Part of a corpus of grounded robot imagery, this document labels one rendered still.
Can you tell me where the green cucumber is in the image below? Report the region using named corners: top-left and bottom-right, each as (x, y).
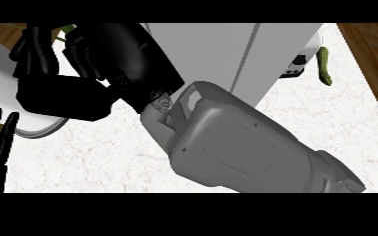
top-left (314, 46), bottom-right (335, 87)

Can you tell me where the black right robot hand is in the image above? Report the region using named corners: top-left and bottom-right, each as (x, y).
top-left (7, 23), bottom-right (186, 122)

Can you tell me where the brown wooden panel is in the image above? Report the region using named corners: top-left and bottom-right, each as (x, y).
top-left (335, 23), bottom-right (378, 102)

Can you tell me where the white plate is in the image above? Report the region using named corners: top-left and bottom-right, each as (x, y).
top-left (0, 43), bottom-right (70, 140)

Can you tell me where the brown wooden board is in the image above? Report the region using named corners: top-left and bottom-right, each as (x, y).
top-left (0, 23), bottom-right (29, 52)

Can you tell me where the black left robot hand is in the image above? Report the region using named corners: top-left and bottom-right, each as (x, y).
top-left (0, 111), bottom-right (20, 193)

